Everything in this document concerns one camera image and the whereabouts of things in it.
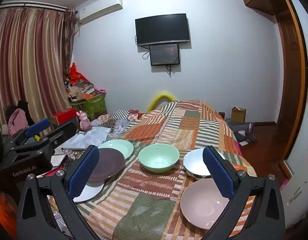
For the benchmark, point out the pale grey plastic bag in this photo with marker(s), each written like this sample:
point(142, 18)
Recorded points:
point(93, 136)

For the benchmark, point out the striped patchwork blanket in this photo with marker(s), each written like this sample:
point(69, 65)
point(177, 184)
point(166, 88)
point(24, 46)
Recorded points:
point(174, 130)

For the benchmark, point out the white bowl with brown dots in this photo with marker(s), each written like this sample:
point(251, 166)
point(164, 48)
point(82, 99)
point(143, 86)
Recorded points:
point(194, 162)

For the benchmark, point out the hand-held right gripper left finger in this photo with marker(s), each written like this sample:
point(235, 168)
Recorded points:
point(83, 172)

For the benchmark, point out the green bowl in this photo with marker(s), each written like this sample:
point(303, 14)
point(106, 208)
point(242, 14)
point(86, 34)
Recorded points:
point(159, 158)

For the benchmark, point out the brown paper bag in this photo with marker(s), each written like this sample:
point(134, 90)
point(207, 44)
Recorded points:
point(238, 115)

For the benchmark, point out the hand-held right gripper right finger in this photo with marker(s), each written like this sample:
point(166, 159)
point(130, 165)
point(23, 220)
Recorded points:
point(217, 172)

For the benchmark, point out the striped curtain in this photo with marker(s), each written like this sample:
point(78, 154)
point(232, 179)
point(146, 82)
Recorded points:
point(31, 55)

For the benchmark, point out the pink plate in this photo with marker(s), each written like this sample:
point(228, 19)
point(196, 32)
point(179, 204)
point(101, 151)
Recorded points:
point(201, 205)

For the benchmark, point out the small black wall monitor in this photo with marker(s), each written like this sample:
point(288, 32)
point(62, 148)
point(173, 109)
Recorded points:
point(164, 54)

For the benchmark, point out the curtain rail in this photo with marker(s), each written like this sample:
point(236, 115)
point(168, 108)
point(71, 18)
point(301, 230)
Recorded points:
point(31, 5)

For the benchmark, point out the yellow foam tube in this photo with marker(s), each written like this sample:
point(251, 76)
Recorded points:
point(161, 96)

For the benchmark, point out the person's orange clothing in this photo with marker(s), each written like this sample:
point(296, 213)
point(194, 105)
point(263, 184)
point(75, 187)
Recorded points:
point(3, 212)

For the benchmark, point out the green storage box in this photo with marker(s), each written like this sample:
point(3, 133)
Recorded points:
point(81, 88)

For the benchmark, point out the pink rabbit toy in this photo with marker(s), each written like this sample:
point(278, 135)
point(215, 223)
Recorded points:
point(84, 122)

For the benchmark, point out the pink cloth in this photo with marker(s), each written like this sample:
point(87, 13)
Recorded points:
point(17, 121)

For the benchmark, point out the black garment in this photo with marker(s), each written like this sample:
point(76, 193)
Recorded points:
point(23, 104)

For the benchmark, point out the green plate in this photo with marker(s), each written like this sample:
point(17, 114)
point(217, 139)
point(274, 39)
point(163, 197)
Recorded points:
point(118, 147)

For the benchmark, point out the brown plate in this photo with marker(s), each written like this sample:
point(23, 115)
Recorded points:
point(108, 162)

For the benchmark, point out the red plastic bag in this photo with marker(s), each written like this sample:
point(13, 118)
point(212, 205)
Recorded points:
point(76, 76)

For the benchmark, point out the red box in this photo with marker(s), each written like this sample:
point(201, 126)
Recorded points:
point(63, 116)

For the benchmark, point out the wooden door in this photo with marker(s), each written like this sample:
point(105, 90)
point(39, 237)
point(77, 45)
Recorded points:
point(289, 80)

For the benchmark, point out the white air conditioner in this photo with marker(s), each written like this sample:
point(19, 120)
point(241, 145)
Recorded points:
point(101, 7)

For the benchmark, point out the black wall television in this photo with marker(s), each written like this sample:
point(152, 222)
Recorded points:
point(162, 28)

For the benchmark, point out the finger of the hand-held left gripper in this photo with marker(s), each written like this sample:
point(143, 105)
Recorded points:
point(38, 128)
point(65, 132)

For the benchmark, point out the checkered patchwork quilt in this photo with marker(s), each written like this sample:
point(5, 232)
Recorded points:
point(113, 125)

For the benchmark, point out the white plate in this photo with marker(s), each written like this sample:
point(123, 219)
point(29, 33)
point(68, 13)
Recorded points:
point(91, 192)

